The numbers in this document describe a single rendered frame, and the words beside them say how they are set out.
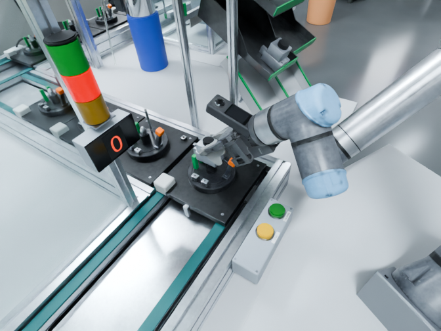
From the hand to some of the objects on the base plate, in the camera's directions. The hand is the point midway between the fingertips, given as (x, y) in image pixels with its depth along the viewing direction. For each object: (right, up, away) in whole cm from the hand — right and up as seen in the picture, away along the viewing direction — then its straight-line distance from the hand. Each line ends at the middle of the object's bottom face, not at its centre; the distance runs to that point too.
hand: (206, 144), depth 73 cm
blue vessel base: (-33, +51, +82) cm, 102 cm away
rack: (+11, +12, +41) cm, 44 cm away
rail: (0, -39, -5) cm, 39 cm away
